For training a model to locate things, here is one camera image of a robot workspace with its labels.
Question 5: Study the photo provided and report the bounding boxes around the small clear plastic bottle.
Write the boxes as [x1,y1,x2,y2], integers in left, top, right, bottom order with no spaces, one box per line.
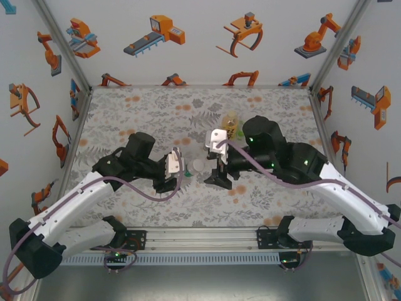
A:
[184,158,207,180]

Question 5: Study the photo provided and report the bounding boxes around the yellow tea bottle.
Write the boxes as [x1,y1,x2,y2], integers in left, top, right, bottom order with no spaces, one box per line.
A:
[221,116,241,141]

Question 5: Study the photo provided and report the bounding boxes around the floral patterned table cover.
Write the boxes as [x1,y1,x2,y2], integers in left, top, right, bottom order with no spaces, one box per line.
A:
[61,87,350,228]

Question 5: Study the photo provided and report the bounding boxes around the small controller board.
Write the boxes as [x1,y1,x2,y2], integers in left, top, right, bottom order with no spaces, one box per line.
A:
[104,250,128,263]
[279,252,300,264]

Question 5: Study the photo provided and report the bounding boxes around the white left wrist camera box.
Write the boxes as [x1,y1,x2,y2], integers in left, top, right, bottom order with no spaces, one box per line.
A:
[164,147,185,174]

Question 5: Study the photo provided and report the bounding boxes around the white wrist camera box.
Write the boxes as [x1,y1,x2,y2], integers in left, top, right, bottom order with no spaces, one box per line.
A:
[204,129,231,164]
[164,147,185,174]

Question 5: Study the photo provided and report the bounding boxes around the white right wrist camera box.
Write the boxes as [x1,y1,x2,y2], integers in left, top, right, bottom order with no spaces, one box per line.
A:
[204,129,231,164]

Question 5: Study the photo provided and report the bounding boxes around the aluminium side rail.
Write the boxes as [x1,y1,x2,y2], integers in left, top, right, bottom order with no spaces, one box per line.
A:
[46,87,94,228]
[308,88,355,226]

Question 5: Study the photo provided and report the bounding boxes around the wide aluminium front rail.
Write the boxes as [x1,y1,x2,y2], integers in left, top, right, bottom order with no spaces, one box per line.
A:
[31,226,370,251]

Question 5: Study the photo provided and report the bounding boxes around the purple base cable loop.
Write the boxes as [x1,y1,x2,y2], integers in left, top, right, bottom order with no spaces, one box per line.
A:
[89,246,139,274]
[278,238,314,274]

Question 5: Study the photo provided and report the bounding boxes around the aluminium back rail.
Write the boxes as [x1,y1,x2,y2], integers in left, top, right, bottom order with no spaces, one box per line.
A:
[90,83,313,90]

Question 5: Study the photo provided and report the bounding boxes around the white slotted cable tray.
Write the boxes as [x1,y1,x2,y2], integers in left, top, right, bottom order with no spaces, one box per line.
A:
[61,252,281,267]

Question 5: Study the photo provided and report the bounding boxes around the aluminium frame post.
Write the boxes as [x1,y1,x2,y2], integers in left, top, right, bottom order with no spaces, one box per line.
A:
[308,0,374,94]
[355,252,395,301]
[18,277,43,301]
[31,0,94,93]

